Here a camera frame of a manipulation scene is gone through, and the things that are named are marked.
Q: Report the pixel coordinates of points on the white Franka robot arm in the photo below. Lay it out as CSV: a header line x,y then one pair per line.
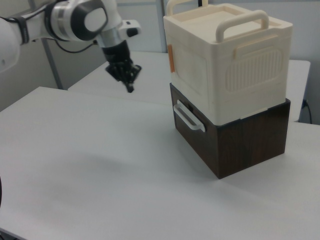
x,y
75,20

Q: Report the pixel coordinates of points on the cream cabinet door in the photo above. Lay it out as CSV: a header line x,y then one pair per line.
x,y
190,70

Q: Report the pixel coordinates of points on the cream plastic cabinet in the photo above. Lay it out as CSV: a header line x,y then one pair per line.
x,y
250,65

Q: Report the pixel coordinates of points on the dark wooden drawer box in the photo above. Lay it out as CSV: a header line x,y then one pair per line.
x,y
245,147

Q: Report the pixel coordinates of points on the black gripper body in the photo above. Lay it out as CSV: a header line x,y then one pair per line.
x,y
117,53

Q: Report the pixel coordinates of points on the grey metal frame post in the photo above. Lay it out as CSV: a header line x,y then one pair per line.
x,y
53,67

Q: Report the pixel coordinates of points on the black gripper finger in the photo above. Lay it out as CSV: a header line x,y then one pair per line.
x,y
118,71
133,75

